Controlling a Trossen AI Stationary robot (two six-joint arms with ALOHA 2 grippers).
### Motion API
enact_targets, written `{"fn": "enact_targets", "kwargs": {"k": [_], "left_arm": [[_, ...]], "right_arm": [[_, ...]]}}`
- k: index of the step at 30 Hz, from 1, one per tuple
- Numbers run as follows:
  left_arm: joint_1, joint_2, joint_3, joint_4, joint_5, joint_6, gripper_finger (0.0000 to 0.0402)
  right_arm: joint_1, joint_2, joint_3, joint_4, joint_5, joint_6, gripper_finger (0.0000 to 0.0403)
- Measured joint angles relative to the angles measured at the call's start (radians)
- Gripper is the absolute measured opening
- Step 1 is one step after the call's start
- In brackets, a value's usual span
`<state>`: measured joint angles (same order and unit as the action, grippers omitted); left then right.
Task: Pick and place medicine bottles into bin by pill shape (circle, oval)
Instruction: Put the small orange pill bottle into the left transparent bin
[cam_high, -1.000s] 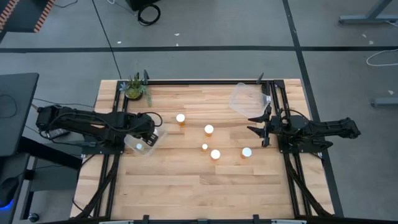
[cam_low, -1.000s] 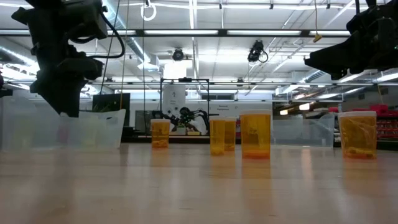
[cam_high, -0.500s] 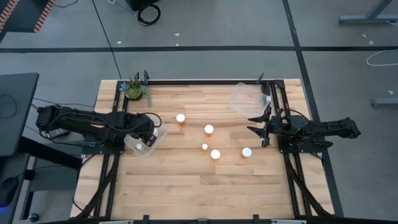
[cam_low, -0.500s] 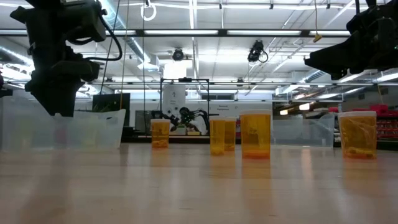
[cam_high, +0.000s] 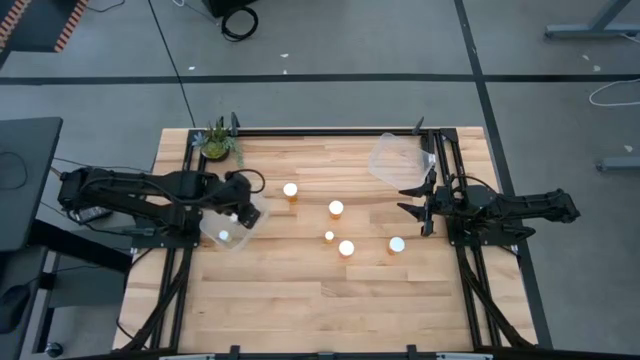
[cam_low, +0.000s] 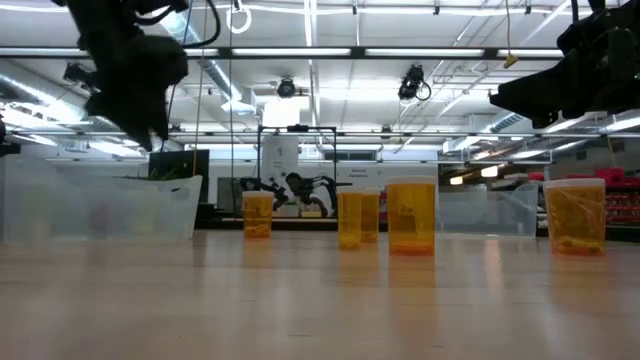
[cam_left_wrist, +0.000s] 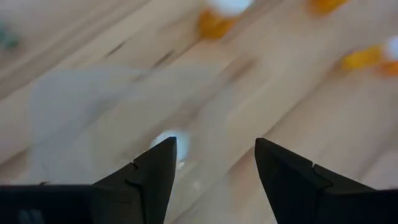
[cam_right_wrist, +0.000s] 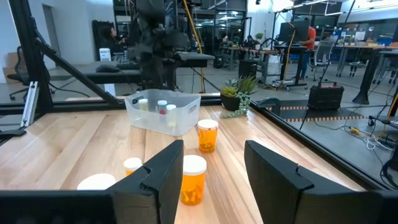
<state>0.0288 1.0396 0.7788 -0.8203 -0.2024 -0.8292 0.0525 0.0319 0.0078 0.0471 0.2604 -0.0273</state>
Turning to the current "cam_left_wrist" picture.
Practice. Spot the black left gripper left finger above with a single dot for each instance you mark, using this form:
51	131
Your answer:
146	186

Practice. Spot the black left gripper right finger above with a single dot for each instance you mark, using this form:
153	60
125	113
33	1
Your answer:
295	186

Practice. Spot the orange pill bottle white cap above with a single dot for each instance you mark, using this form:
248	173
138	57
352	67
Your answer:
213	26
325	5

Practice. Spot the clear plastic bin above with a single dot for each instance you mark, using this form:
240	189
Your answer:
77	109

